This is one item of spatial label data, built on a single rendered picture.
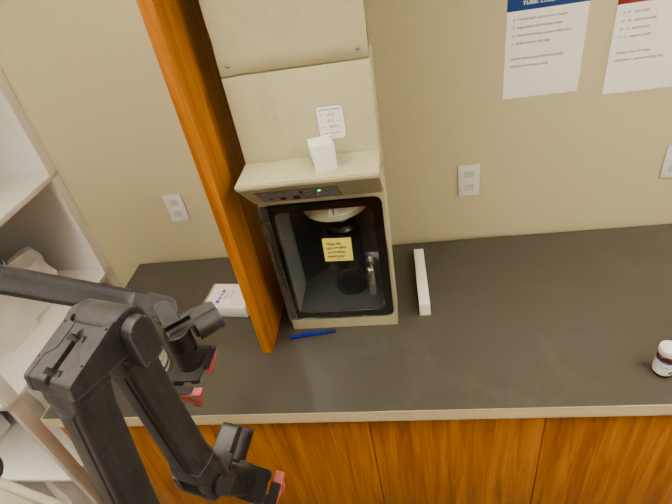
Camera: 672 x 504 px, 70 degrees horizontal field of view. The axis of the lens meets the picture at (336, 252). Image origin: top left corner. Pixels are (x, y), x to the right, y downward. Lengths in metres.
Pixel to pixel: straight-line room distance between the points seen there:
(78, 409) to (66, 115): 1.34
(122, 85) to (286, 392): 1.06
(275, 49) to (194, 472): 0.80
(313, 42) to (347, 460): 1.13
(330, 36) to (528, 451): 1.17
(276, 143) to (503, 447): 1.00
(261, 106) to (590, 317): 1.05
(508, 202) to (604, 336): 0.55
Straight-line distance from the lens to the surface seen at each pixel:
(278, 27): 1.06
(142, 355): 0.66
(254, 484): 1.07
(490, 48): 1.53
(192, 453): 0.86
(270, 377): 1.41
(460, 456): 1.52
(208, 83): 1.19
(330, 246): 1.27
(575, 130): 1.69
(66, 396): 0.64
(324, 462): 1.56
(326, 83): 1.08
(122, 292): 1.09
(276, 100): 1.11
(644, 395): 1.39
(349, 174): 1.04
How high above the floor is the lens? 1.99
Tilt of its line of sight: 36 degrees down
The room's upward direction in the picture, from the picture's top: 11 degrees counter-clockwise
